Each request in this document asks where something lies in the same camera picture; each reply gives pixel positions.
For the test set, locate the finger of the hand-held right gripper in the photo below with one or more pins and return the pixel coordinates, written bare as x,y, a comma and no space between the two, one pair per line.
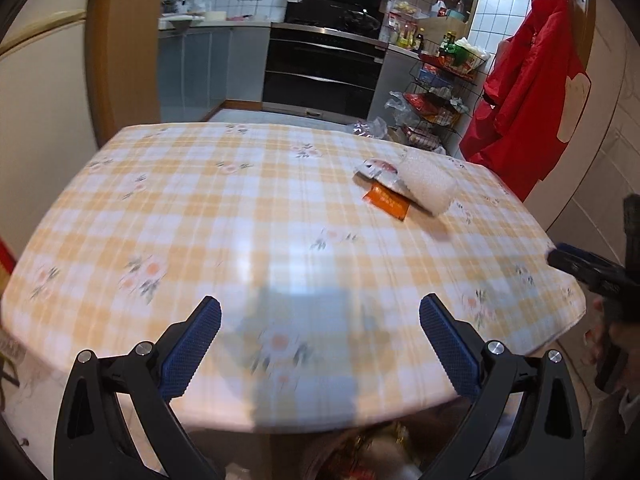
575,262

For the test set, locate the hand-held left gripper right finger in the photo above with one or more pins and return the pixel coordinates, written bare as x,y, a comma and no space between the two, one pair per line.
450,347

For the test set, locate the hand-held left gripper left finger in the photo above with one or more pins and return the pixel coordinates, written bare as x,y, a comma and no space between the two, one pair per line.
192,347

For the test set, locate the white foam net wrap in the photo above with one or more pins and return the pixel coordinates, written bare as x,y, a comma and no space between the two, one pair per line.
427,185

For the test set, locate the person's right hand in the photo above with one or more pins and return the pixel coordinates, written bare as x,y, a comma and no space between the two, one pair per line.
597,330

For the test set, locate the yellow plaid floral tablecloth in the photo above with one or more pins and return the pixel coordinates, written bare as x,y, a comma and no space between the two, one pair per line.
200,220

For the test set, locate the orange packet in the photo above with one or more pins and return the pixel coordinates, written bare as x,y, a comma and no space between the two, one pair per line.
390,202

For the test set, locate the red apron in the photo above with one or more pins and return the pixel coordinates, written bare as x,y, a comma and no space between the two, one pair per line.
530,95

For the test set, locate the silver snack packet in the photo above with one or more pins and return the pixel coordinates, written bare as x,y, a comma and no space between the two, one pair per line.
377,170

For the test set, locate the clear crumpled plastic bag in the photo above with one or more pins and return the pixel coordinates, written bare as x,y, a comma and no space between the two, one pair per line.
367,128

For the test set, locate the white plastic bag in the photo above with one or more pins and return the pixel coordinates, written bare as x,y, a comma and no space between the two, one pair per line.
400,105

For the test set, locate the steel side cabinet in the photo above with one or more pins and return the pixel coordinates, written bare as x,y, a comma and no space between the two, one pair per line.
392,75

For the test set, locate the cluster of condiment bottles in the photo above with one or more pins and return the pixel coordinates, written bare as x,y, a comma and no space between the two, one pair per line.
430,25

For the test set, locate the cream refrigerator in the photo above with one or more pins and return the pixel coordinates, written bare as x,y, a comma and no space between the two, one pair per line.
45,110

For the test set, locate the grey kitchen cabinets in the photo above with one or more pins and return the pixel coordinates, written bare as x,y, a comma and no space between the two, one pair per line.
210,65

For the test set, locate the black built-in oven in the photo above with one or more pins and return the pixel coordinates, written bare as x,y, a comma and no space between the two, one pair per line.
320,75

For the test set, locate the black wok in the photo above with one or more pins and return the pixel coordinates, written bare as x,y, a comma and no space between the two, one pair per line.
362,19

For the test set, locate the white basin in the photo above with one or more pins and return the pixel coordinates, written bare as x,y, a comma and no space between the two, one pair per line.
181,21

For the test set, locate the black range hood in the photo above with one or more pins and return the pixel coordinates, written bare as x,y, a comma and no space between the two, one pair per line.
325,2

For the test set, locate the wooden door frame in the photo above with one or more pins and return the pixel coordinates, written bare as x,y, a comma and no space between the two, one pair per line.
125,60

